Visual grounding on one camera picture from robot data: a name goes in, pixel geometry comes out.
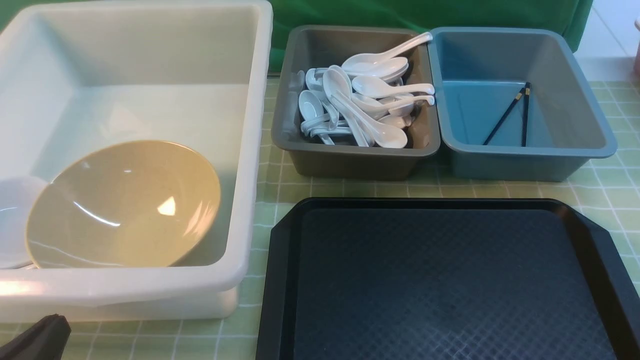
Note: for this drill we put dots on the white spoon right lower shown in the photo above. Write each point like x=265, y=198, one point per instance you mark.
x=376, y=109

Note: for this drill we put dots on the large white plastic tub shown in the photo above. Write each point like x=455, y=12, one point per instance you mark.
x=77, y=77

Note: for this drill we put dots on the white spoon right middle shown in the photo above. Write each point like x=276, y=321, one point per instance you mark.
x=375, y=87

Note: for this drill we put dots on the white soup spoon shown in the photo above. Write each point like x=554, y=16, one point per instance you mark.
x=338, y=90

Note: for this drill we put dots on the green checked tablecloth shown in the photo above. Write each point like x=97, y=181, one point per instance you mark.
x=605, y=190

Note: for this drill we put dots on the grey plastic bin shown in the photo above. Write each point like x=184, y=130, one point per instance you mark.
x=320, y=46

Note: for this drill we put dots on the black serving tray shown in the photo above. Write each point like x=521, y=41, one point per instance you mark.
x=445, y=279

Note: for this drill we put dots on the white spoon left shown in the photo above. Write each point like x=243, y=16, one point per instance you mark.
x=315, y=122

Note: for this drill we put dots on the green backdrop cloth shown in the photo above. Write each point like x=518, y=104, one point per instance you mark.
x=567, y=18

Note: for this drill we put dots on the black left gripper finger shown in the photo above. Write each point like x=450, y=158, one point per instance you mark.
x=45, y=340

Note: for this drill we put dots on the white square dish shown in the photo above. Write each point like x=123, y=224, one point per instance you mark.
x=17, y=198

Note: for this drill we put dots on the white spoon top leaning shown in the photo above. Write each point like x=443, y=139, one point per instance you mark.
x=366, y=61

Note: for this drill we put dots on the large tan noodle bowl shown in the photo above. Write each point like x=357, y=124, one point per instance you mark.
x=136, y=204

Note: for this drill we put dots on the black chopstick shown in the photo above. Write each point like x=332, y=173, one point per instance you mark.
x=525, y=113
x=504, y=116

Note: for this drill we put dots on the blue plastic bin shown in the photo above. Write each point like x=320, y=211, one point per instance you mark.
x=478, y=71

